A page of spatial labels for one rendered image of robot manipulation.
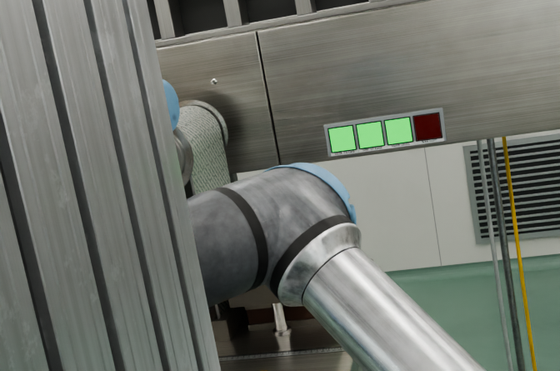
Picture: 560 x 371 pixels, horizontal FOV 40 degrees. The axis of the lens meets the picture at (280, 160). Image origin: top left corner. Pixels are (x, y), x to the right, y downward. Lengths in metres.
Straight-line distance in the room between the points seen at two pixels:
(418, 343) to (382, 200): 3.35
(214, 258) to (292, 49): 0.94
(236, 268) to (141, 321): 0.47
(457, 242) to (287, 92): 2.60
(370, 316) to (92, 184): 0.52
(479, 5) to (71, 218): 1.41
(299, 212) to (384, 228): 3.33
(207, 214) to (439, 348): 0.26
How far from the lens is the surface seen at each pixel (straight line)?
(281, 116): 1.67
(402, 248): 4.17
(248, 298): 1.40
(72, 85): 0.29
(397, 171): 4.06
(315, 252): 0.80
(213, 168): 1.53
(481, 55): 1.63
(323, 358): 1.32
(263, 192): 0.82
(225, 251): 0.77
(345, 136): 1.65
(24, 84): 0.26
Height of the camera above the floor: 1.45
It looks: 10 degrees down
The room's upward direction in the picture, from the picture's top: 10 degrees counter-clockwise
